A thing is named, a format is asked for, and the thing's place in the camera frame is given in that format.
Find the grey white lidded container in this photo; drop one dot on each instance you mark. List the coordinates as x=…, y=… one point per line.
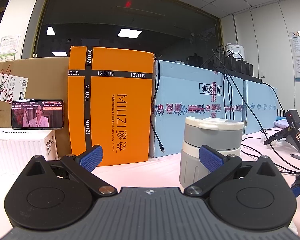
x=222, y=135

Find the brown cardboard box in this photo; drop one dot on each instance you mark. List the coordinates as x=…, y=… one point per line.
x=47, y=79

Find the black charger dock row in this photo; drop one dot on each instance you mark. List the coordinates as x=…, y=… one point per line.
x=224, y=61

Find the large light blue carton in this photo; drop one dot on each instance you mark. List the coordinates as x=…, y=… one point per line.
x=181, y=91

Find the pillar paper notice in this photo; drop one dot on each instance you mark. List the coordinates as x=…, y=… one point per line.
x=8, y=48

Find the spare black handheld gripper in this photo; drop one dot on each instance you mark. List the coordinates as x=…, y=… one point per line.
x=291, y=132

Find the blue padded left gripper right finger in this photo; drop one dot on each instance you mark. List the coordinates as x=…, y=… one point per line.
x=221, y=168

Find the white kettle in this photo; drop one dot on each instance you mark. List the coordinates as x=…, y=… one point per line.
x=236, y=50

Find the orange MIUZI box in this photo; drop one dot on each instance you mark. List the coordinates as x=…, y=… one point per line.
x=109, y=102

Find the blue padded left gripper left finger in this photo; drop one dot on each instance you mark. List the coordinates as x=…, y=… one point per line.
x=80, y=167

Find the smartphone showing video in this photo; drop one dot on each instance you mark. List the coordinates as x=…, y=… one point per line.
x=37, y=114

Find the white coffee box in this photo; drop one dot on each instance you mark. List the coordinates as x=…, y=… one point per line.
x=18, y=146

